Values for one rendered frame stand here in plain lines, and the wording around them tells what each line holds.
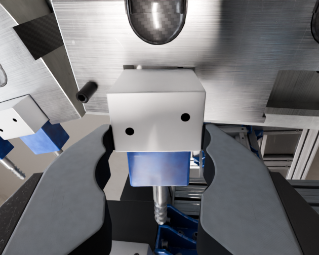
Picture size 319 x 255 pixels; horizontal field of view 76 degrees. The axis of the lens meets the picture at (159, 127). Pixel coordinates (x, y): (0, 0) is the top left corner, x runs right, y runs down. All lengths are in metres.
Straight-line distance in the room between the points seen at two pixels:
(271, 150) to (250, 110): 1.03
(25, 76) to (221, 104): 0.20
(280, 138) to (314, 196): 0.60
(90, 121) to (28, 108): 1.23
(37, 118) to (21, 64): 0.06
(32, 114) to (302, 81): 0.27
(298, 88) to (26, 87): 0.27
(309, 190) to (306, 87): 0.41
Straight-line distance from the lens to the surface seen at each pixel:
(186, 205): 0.52
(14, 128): 0.28
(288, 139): 1.17
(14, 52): 0.25
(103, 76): 0.17
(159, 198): 0.17
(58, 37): 0.26
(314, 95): 0.22
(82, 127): 1.55
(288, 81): 0.20
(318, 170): 1.74
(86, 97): 0.16
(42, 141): 0.29
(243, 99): 0.17
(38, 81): 0.26
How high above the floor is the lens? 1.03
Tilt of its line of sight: 50 degrees down
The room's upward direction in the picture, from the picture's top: 166 degrees counter-clockwise
